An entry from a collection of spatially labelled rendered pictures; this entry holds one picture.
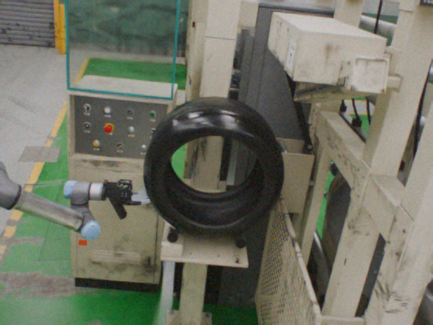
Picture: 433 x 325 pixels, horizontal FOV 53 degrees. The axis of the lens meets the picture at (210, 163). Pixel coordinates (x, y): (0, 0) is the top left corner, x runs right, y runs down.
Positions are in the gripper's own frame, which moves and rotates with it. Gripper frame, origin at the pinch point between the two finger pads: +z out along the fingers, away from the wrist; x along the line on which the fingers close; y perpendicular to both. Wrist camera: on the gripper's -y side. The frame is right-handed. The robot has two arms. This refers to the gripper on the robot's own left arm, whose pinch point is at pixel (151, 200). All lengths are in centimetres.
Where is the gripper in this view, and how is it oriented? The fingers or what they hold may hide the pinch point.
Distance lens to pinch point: 185.1
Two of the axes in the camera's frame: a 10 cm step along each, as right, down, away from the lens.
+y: 1.0, -9.1, -4.0
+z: 9.9, 0.9, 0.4
